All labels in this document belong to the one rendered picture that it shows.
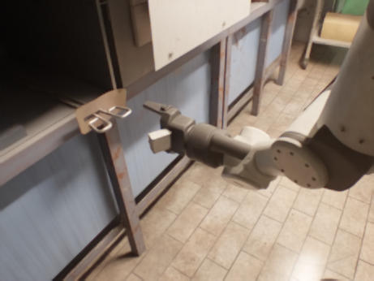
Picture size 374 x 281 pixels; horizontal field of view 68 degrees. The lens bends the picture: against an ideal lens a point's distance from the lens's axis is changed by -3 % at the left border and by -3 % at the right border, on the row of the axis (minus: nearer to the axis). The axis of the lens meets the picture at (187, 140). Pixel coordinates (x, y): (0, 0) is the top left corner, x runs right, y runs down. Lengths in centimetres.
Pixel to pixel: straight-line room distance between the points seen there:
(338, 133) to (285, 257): 123
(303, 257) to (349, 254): 23
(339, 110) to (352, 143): 4
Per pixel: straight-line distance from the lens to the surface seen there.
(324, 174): 34
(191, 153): 62
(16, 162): 76
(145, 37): 91
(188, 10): 88
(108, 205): 117
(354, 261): 160
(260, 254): 148
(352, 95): 27
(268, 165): 48
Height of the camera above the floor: 127
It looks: 39 degrees down
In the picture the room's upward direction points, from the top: 2 degrees counter-clockwise
